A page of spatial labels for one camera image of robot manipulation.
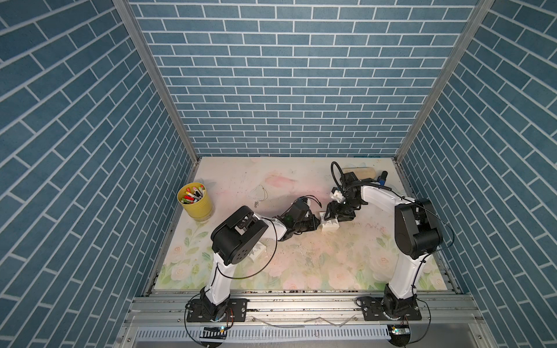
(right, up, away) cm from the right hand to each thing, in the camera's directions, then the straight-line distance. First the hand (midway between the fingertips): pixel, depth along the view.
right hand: (332, 219), depth 93 cm
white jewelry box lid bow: (-2, -2, -2) cm, 4 cm away
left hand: (-3, -3, 0) cm, 4 cm away
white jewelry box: (-32, -11, -9) cm, 34 cm away
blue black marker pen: (+29, +18, +16) cm, 37 cm away
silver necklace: (-34, +6, +9) cm, 36 cm away
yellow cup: (-57, +3, +1) cm, 58 cm away
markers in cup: (-60, +10, -3) cm, 61 cm away
